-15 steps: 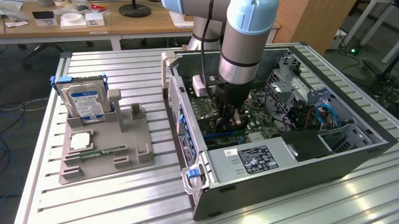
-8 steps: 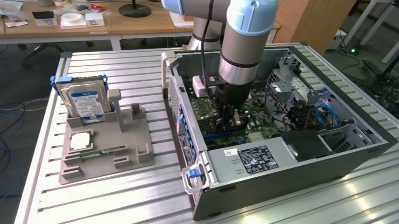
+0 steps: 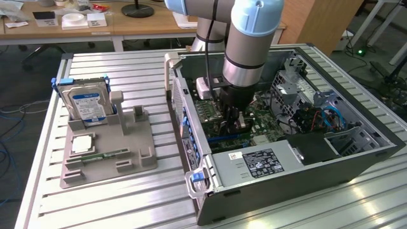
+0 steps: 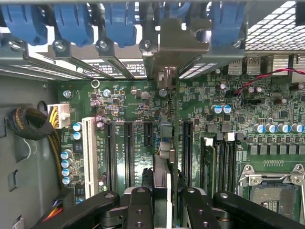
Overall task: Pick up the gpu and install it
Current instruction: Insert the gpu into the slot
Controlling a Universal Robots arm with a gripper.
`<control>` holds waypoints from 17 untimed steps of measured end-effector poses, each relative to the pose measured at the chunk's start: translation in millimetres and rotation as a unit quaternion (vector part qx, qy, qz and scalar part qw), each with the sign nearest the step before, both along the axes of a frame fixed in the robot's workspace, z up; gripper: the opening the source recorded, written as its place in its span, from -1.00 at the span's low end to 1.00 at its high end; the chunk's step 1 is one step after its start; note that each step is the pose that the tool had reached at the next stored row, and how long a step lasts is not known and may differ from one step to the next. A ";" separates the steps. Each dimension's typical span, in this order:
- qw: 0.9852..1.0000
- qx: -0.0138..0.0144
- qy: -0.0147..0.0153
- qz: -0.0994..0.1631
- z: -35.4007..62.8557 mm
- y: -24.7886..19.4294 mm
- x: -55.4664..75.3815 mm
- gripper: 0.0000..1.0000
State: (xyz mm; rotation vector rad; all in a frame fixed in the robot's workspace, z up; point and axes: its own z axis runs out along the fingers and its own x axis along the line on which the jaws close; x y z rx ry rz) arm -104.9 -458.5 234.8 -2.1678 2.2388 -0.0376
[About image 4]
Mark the RAM stick with white label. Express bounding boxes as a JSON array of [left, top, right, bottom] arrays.
[[201, 137, 217, 199]]

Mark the empty RAM slot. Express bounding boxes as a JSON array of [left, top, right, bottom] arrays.
[[215, 134, 226, 199], [224, 132, 237, 194]]

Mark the long dark expansion slot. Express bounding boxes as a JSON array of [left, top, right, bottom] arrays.
[[104, 121, 118, 192], [123, 121, 136, 189], [182, 120, 194, 189]]

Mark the white expansion slot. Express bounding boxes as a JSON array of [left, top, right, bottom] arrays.
[[81, 116, 99, 199]]

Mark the CPU socket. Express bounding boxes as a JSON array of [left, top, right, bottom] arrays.
[[238, 164, 305, 229]]

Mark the short dark expansion slot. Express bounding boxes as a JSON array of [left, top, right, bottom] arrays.
[[143, 121, 154, 147]]

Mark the green motherboard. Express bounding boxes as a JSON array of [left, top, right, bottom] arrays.
[[57, 54, 305, 229]]

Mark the white power connector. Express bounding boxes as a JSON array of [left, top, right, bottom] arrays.
[[47, 102, 71, 130]]

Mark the open black PC case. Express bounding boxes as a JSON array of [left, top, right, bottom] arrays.
[[0, 0, 305, 229]]

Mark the blue slot retention clip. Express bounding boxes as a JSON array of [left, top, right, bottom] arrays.
[[0, 4, 49, 46], [209, 1, 246, 48], [104, 2, 138, 48], [53, 3, 94, 48], [159, 1, 192, 20]]

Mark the black sleeved wire bundle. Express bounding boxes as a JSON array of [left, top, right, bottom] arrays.
[[6, 106, 64, 192]]

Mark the red and black twisted wire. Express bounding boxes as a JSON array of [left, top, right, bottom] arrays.
[[234, 67, 305, 95]]

